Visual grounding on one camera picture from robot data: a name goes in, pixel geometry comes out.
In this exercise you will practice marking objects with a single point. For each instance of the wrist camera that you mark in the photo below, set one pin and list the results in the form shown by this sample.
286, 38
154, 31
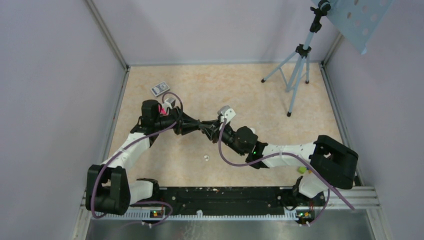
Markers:
169, 103
226, 113

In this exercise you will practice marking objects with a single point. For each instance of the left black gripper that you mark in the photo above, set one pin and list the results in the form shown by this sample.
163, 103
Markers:
186, 125

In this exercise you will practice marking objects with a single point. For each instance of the light blue tripod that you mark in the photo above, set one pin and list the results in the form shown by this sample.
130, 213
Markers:
302, 65

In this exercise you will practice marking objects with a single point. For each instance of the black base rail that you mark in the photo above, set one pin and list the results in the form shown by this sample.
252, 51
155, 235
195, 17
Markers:
232, 201

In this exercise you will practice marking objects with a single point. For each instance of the card deck box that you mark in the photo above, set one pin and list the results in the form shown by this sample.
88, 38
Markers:
159, 89

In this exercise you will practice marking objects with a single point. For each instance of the green cube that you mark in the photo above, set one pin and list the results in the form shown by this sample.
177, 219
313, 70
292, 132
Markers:
302, 169

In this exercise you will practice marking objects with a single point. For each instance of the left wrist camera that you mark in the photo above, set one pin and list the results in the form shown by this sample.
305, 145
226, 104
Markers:
169, 103

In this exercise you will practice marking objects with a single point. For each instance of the perforated blue panel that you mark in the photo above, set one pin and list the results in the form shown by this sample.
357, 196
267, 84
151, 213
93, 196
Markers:
356, 20

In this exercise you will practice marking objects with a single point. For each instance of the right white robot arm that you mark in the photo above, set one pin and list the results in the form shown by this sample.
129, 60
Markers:
332, 164

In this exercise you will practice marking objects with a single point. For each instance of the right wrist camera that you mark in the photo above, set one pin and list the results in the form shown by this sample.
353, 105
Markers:
226, 113

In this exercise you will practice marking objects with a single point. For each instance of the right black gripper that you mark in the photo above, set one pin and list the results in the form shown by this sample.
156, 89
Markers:
211, 128

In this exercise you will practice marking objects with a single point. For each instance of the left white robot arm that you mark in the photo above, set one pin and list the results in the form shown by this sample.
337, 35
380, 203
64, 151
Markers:
108, 190

